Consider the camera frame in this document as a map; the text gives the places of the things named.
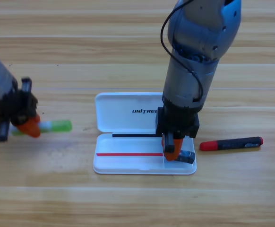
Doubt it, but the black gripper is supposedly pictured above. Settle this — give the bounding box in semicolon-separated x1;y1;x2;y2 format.
155;98;201;162
0;78;42;142

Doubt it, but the white Unitree pencil case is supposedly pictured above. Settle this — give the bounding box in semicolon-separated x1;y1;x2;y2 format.
93;92;197;175

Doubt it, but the small black eraser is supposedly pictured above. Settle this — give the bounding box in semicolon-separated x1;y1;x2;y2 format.
175;150;196;164

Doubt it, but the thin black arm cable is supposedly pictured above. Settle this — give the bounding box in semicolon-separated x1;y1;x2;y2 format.
160;0;204;100

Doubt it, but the black marker with red cap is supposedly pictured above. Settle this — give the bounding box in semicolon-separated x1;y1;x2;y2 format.
199;136;264;152

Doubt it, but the green and white highlighter pen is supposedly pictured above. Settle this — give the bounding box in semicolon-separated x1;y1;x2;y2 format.
9;120;73;137

